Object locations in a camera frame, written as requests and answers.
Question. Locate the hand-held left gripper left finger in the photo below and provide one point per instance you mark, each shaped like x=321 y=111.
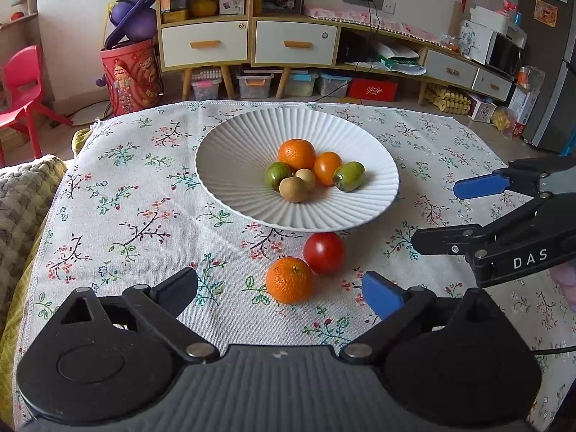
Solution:
x=177 y=292

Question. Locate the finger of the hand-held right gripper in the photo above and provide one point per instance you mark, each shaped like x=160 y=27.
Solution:
x=479 y=186
x=450 y=240

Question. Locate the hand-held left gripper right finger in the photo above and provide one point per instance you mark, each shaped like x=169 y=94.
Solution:
x=382 y=292

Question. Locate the red tomato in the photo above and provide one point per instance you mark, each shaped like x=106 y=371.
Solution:
x=324 y=252

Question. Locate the orange mandarin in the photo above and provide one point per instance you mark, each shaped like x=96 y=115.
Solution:
x=290 y=280
x=296 y=154

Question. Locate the green jujube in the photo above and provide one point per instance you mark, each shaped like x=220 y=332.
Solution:
x=348 y=176
x=277 y=175

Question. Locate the small orange tomato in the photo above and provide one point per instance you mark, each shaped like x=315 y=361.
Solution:
x=327 y=168

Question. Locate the pale brown round fruit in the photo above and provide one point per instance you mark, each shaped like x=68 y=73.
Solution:
x=307 y=177

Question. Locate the white ribbed plate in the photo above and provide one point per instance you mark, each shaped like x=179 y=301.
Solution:
x=234 y=166

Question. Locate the yellow snack bag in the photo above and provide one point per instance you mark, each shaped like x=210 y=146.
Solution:
x=504 y=120

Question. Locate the yellow toy blocks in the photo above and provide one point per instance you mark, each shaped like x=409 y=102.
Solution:
x=447 y=99

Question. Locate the floral tablecloth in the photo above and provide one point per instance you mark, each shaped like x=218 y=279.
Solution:
x=135 y=198

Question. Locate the low wooden shelf unit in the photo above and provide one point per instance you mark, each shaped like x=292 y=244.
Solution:
x=450 y=72

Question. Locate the grey refrigerator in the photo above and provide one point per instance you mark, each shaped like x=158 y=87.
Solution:
x=549 y=76

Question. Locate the black microwave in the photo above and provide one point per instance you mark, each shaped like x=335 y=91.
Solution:
x=506 y=54

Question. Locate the red flat box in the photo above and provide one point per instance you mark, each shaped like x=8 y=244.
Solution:
x=373 y=90

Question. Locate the green and white bag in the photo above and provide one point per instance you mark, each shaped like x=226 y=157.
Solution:
x=398 y=58

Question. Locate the yellow mat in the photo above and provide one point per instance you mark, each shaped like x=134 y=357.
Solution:
x=13 y=346

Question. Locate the clear storage box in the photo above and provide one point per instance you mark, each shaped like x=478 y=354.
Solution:
x=334 y=85
x=301 y=84

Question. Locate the brown quilted blanket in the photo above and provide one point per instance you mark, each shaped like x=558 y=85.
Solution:
x=22 y=202

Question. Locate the black device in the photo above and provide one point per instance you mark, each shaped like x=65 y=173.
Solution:
x=352 y=47

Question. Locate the clear box with pink contents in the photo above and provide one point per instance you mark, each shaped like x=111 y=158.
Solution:
x=206 y=89

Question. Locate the pink lace cloth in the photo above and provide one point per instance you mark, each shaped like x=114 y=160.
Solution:
x=360 y=17

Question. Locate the red printed bucket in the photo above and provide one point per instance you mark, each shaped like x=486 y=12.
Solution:
x=130 y=78

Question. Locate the wooden cabinet with white drawer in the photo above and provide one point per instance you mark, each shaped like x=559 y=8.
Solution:
x=204 y=45
x=297 y=45

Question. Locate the red plastic chair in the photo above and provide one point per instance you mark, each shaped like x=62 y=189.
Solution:
x=22 y=94

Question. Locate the purple toy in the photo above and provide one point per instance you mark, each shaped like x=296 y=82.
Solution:
x=135 y=20

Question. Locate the yellow pumpkin ornament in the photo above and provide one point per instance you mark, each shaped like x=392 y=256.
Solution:
x=203 y=6

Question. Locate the white wall outlet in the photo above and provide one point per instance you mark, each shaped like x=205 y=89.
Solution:
x=389 y=7

